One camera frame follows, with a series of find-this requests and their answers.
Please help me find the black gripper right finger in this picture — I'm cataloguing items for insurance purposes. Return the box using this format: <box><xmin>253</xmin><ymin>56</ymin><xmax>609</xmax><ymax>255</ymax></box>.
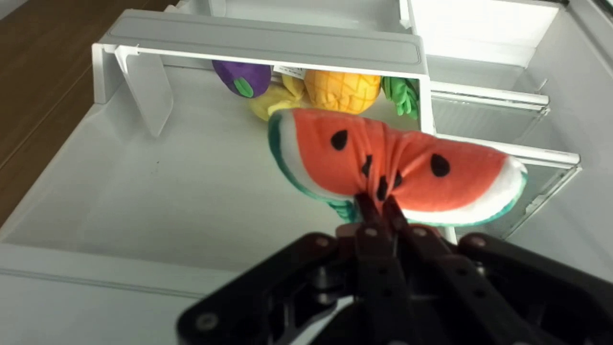
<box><xmin>381</xmin><ymin>195</ymin><xmax>613</xmax><ymax>345</ymax></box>

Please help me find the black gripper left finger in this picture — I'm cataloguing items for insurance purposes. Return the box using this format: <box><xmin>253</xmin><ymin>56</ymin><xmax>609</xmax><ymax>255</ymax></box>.
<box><xmin>174</xmin><ymin>190</ymin><xmax>412</xmax><ymax>345</ymax></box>

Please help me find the watermelon slice plush toy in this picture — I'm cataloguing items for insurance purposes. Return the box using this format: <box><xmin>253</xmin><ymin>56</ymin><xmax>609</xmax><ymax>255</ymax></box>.
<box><xmin>264</xmin><ymin>105</ymin><xmax>531</xmax><ymax>230</ymax></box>

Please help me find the pineapple plush toy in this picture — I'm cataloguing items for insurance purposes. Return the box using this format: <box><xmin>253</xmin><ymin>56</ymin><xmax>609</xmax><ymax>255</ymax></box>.
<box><xmin>301</xmin><ymin>69</ymin><xmax>421</xmax><ymax>121</ymax></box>

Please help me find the yellow banana plush toy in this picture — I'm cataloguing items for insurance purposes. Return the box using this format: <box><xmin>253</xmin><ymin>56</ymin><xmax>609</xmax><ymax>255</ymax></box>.
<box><xmin>247</xmin><ymin>73</ymin><xmax>310</xmax><ymax>125</ymax></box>

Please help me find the purple eggplant plush toy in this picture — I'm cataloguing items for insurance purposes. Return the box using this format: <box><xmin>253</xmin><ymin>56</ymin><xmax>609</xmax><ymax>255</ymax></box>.
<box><xmin>211</xmin><ymin>59</ymin><xmax>276</xmax><ymax>102</ymax></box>

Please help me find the white refrigerator door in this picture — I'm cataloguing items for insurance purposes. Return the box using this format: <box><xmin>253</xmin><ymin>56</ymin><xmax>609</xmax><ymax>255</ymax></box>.
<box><xmin>399</xmin><ymin>0</ymin><xmax>613</xmax><ymax>284</ymax></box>
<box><xmin>0</xmin><ymin>0</ymin><xmax>582</xmax><ymax>345</ymax></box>

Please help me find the white door shelf with divider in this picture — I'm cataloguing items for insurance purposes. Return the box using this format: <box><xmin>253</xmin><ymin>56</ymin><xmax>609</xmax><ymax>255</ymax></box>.
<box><xmin>90</xmin><ymin>8</ymin><xmax>437</xmax><ymax>140</ymax></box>

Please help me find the translucent white shelf divider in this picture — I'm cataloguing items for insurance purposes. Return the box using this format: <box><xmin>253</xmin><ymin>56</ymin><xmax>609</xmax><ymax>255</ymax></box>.
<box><xmin>113</xmin><ymin>46</ymin><xmax>176</xmax><ymax>140</ymax></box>

